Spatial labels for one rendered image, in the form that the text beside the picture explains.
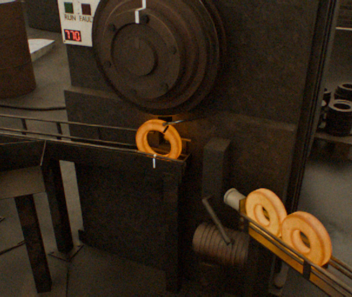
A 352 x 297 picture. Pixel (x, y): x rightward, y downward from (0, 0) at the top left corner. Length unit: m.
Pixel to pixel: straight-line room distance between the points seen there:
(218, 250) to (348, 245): 1.07
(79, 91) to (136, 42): 0.53
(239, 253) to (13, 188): 0.88
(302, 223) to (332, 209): 1.45
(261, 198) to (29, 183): 0.90
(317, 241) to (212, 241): 0.44
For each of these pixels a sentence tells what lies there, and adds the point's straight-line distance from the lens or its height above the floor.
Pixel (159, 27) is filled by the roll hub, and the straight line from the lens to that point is 1.21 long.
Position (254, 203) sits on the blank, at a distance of 1.25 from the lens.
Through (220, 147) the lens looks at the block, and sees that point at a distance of 1.38.
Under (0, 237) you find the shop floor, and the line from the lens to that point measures 2.39.
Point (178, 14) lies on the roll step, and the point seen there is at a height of 1.24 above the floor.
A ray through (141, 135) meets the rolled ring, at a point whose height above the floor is 0.77.
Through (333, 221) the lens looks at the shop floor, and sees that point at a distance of 2.46.
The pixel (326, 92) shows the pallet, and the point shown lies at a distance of 3.53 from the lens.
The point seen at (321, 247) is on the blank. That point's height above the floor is 0.75.
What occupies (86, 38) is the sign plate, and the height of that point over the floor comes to 1.09.
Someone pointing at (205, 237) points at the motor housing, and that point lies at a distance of 1.42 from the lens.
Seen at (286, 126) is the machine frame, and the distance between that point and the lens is 1.40.
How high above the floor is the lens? 1.47
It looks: 29 degrees down
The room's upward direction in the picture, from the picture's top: straight up
